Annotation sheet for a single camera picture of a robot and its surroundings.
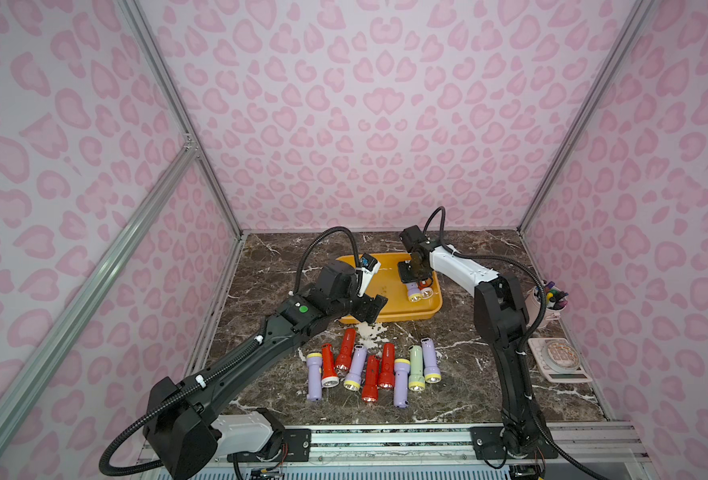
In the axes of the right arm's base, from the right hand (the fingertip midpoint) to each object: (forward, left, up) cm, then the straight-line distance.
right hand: (409, 274), depth 102 cm
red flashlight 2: (-37, +13, -1) cm, 39 cm away
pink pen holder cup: (-15, -40, +9) cm, 43 cm away
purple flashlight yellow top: (-35, +4, 0) cm, 35 cm away
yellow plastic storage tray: (-2, +7, -2) cm, 8 cm away
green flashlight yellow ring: (-35, 0, 0) cm, 35 cm away
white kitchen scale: (-28, -41, -3) cm, 49 cm away
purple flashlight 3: (-8, -1, +2) cm, 8 cm away
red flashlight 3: (-34, +8, 0) cm, 35 cm away
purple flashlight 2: (-32, -4, 0) cm, 32 cm away
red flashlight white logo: (-5, -5, +1) cm, 7 cm away
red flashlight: (-26, +20, 0) cm, 33 cm away
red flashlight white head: (-34, +24, 0) cm, 42 cm away
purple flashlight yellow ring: (-35, +17, 0) cm, 39 cm away
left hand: (-19, +11, +19) cm, 29 cm away
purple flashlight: (-30, +28, 0) cm, 42 cm away
